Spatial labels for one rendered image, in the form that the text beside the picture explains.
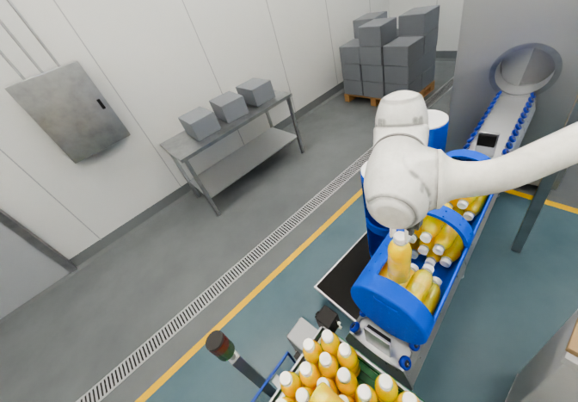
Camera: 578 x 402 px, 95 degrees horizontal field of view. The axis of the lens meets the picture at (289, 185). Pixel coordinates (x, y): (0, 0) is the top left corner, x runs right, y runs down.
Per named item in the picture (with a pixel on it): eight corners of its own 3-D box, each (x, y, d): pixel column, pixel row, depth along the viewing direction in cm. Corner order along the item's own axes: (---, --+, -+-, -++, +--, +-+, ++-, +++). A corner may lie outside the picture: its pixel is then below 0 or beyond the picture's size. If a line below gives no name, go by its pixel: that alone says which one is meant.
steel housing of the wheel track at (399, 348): (527, 133, 211) (542, 93, 190) (410, 404, 110) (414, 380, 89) (484, 128, 229) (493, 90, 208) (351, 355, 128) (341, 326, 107)
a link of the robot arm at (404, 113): (378, 145, 67) (372, 179, 58) (375, 85, 58) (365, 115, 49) (427, 145, 63) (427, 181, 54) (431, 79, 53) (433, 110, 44)
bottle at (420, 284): (416, 312, 88) (438, 269, 97) (396, 299, 93) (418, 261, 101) (415, 320, 92) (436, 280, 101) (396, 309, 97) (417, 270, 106)
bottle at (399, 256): (404, 264, 93) (406, 228, 83) (413, 281, 88) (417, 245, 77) (384, 269, 94) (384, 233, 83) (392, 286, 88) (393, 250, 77)
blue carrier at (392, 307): (491, 201, 136) (509, 157, 117) (421, 356, 95) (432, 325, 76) (433, 183, 153) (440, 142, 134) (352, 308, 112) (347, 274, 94)
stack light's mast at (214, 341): (244, 355, 96) (226, 337, 86) (231, 371, 93) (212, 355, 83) (234, 343, 100) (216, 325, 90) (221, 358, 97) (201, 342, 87)
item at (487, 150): (494, 154, 162) (500, 132, 152) (492, 158, 160) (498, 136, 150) (475, 151, 168) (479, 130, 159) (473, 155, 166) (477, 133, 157)
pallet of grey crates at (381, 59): (433, 89, 433) (441, 3, 360) (407, 111, 402) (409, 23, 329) (371, 83, 515) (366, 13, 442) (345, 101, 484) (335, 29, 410)
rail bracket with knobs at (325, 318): (345, 327, 113) (341, 316, 106) (335, 342, 109) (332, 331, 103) (326, 313, 119) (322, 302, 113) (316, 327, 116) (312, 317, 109)
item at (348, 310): (468, 211, 244) (470, 200, 235) (370, 342, 185) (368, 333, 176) (413, 191, 280) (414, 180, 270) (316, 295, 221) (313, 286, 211)
